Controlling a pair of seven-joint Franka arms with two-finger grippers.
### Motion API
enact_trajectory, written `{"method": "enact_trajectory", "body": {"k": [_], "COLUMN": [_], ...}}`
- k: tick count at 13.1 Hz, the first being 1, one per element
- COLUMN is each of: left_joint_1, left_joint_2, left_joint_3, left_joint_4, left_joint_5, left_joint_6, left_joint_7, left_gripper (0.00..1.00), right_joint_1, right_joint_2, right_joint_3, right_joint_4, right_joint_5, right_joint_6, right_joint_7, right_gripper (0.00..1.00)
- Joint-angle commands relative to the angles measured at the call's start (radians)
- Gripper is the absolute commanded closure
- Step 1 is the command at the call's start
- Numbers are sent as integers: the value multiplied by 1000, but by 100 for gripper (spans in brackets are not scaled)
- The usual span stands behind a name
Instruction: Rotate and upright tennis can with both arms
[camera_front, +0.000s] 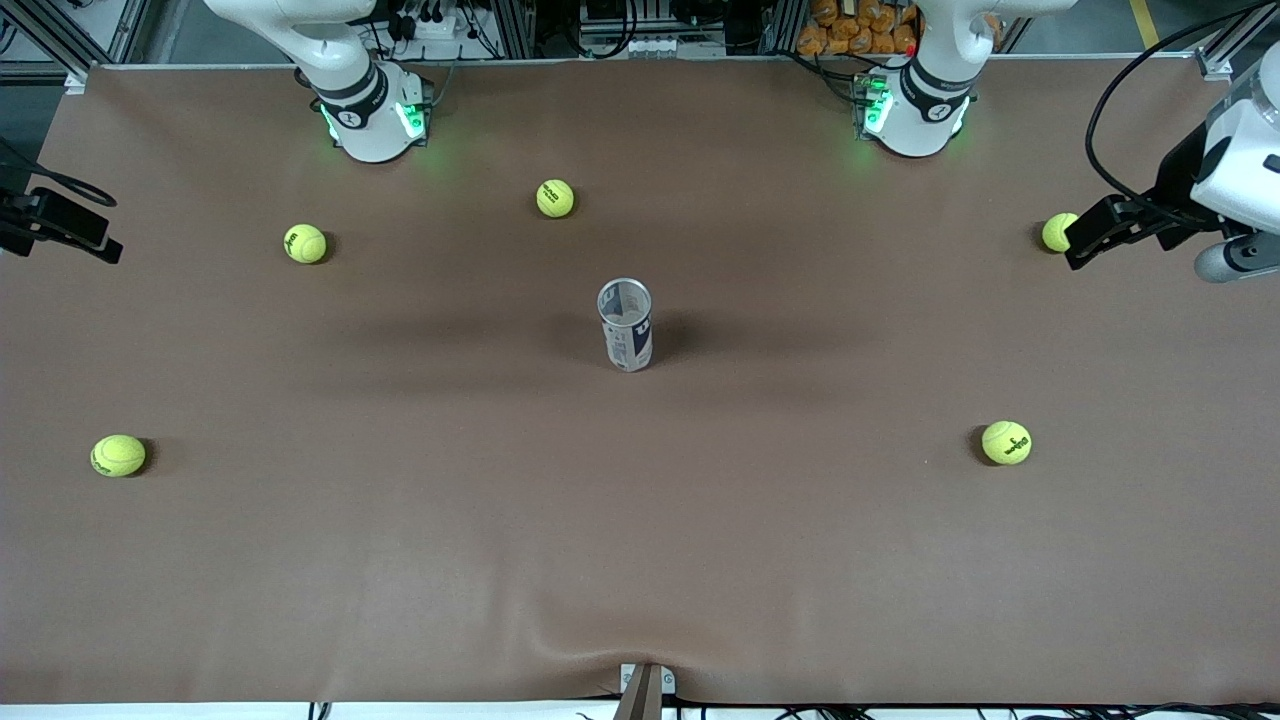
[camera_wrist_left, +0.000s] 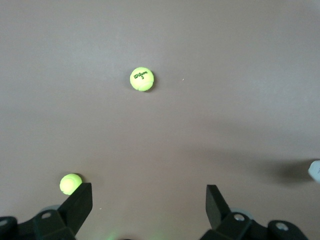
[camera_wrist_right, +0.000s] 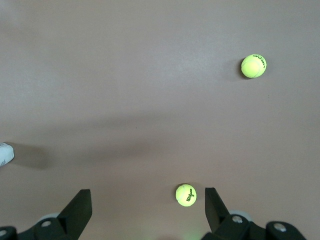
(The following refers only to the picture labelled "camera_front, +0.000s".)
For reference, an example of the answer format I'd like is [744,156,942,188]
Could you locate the white blue tennis ball can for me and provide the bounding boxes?
[597,278,655,373]

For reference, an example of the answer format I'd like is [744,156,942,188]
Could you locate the pile of orange objects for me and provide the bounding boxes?
[797,0,919,57]

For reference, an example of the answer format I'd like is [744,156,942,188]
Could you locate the white power strip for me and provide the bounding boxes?
[395,8,476,43]

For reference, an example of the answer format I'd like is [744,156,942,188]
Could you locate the white connector row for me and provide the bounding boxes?
[580,35,701,58]

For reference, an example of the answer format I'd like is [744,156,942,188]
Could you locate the brown table mat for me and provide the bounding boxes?
[0,58,1280,706]

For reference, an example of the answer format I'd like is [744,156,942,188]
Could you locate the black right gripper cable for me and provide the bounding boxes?
[0,140,116,208]

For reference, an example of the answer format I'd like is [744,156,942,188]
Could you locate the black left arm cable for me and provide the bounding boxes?
[1085,3,1280,226]

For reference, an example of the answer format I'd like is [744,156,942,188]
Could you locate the aluminium frame strut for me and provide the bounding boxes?
[1195,0,1280,79]
[0,0,151,81]

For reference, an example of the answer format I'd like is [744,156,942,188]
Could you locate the aluminium frame post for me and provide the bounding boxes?
[492,0,537,59]

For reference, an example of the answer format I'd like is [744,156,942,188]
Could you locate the grey metal mount bracket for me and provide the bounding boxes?
[612,662,677,720]

